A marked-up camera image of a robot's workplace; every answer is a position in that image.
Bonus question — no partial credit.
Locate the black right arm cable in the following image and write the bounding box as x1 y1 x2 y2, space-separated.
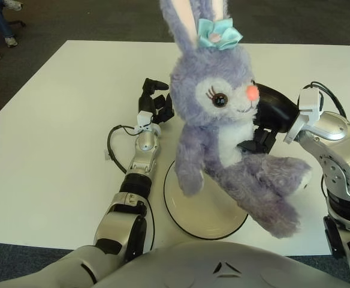
302 80 348 118

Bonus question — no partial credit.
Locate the black office chair base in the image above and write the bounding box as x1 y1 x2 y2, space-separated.
0 17 26 43

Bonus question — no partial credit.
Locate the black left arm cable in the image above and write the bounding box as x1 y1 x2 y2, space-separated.
107 124 156 250

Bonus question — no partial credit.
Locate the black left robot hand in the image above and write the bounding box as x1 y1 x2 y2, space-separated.
138 77 175 124

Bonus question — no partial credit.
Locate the white plate with black rim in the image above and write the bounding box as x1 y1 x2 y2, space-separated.
163 158 249 240

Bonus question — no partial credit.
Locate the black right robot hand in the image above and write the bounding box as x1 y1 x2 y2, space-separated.
237 83 300 154

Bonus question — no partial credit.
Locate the purple plush bunny doll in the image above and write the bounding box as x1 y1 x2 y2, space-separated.
159 0 313 239

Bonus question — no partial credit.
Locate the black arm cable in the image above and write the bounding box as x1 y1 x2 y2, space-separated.
107 124 156 250
302 80 348 118

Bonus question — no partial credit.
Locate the grey robot torso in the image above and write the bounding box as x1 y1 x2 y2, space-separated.
0 239 350 288

